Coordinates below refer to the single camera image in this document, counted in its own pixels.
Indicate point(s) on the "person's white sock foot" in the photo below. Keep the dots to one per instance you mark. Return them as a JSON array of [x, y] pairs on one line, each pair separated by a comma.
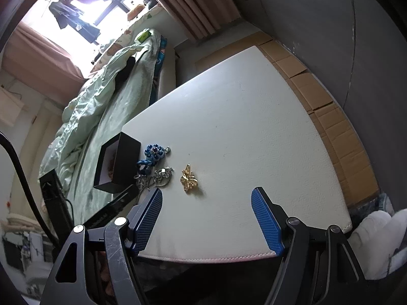
[[375, 238]]

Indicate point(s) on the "patterned window seat cushion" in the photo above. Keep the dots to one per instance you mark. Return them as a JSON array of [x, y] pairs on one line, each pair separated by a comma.
[[127, 35]]

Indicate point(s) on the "large dark hanging shirt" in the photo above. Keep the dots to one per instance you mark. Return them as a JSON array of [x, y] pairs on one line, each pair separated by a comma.
[[65, 14]]

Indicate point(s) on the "blue flower brooch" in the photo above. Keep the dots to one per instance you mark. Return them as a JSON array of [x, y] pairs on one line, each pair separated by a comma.
[[155, 152]]

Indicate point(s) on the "orange plush toy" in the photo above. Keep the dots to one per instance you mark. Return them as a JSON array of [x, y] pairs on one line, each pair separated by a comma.
[[135, 11]]

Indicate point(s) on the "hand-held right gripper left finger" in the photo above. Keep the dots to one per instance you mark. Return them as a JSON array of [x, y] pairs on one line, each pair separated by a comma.
[[148, 219]]

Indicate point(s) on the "dark hanging garment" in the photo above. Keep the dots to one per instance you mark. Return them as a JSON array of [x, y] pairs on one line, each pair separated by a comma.
[[89, 30]]

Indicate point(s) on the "flattened cardboard sheets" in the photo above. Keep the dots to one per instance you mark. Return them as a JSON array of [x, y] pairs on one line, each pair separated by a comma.
[[321, 108]]

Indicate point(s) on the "small green item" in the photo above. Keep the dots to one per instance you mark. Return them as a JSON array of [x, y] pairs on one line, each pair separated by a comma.
[[143, 36]]

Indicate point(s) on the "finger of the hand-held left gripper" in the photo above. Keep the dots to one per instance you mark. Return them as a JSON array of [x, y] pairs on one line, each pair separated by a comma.
[[111, 205]]

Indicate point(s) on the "light green duvet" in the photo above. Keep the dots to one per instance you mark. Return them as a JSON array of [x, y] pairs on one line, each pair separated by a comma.
[[86, 111]]

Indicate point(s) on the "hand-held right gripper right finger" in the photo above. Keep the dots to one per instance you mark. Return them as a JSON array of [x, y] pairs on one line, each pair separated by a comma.
[[267, 225]]

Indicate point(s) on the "pink curtain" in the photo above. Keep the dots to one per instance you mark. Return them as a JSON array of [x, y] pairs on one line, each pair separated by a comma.
[[44, 54], [194, 3]]

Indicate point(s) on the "bed with green sheet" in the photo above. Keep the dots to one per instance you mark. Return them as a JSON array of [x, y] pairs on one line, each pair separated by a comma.
[[95, 133]]

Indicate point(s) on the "dark jewelry box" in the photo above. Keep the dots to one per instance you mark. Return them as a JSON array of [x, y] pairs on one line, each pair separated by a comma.
[[127, 162]]

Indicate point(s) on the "cream headboard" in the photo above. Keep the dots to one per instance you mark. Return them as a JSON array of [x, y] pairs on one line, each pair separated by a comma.
[[38, 133]]

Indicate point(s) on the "gold butterfly brooch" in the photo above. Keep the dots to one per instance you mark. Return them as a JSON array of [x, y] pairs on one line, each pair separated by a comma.
[[189, 179]]

